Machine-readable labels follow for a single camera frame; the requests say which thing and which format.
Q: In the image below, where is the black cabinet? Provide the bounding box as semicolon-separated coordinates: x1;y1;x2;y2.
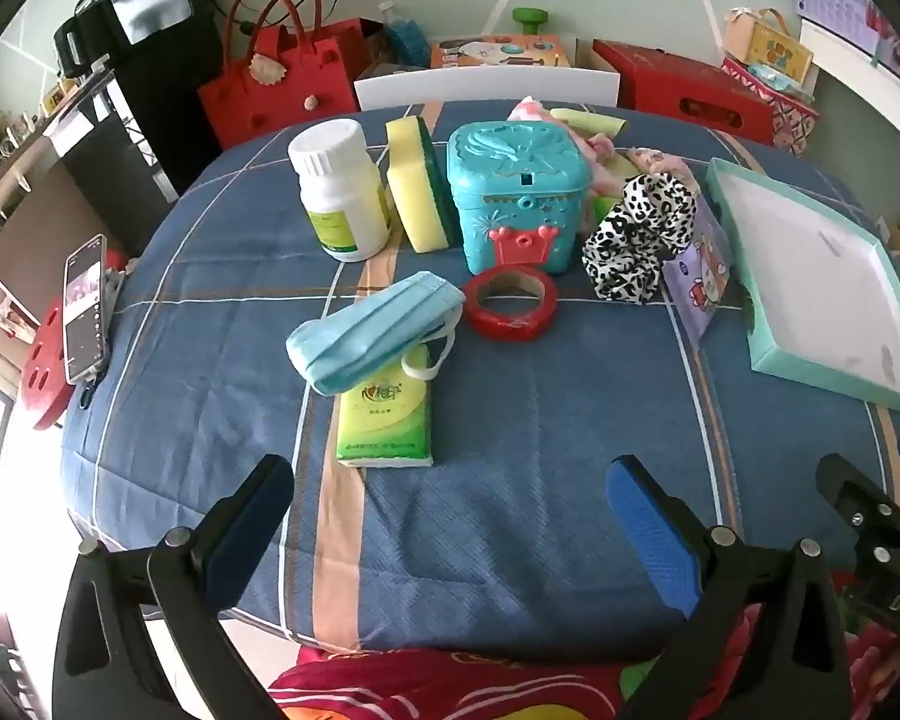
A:
109;30;224;200

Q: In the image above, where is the red floral cloth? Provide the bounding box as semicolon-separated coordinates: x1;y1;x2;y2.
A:
266;570;900;720

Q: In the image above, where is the light green cloth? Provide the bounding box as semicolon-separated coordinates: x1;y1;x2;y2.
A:
549;108;629;137

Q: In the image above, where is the leopard print scrunchie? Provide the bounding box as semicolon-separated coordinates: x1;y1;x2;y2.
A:
581;171;698;306

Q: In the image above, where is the red felt tote bag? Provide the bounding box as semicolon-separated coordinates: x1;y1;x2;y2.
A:
197;0;387;151

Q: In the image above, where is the pink white fluffy cloth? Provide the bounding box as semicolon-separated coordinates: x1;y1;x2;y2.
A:
506;95;563;125

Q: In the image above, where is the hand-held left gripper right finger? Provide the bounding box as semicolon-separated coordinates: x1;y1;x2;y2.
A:
606;454;856;720

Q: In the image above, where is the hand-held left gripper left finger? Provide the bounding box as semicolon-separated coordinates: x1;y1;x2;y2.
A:
51;454;295;720

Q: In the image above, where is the blue plaid blanket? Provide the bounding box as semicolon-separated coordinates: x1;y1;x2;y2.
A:
60;101;900;653

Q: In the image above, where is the purple snack packet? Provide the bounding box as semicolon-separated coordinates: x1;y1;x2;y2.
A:
660;202;737;350

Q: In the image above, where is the pink printed cloth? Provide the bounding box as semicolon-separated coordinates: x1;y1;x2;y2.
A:
570;131;695;200

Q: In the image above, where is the wet wipes pack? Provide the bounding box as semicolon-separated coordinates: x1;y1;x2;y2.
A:
746;61;811;95

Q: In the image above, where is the blue face mask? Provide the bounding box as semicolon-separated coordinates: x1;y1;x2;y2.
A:
285;271;467;396

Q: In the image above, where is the patterned tin box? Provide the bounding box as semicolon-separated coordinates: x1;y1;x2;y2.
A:
720;56;822;158

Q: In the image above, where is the smartphone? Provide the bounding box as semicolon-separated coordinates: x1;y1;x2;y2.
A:
61;234;113;383

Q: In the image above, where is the yellow green sponge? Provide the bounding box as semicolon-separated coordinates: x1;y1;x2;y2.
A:
385;117;455;254

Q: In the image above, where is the yellow gift box with handle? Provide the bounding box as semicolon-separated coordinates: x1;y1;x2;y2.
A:
722;7;815;83

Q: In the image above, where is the teal plastic box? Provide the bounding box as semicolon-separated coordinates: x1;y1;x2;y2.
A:
447;120;592;278

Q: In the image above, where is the red plastic stool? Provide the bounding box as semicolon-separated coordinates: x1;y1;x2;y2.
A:
19;251;125;432

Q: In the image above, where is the white plastic bottle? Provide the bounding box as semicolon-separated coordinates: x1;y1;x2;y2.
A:
287;118;392;263

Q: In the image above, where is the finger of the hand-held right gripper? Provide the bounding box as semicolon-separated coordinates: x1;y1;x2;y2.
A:
816;454;900;593

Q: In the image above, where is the red gift box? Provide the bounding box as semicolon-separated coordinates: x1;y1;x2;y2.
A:
591;39;775;145

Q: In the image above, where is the teal shallow cardboard tray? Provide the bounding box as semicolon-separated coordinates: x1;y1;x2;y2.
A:
705;157;900;417

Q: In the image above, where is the brown wooden shelf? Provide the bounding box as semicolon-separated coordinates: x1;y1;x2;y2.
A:
0;67;158;398

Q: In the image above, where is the colourful toy box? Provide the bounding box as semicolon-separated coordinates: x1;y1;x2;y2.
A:
429;34;571;70

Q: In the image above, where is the white arch frame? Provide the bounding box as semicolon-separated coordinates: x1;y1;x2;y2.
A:
799;19;900;166

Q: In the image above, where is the red tape roll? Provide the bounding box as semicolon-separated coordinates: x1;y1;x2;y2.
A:
463;264;560;342

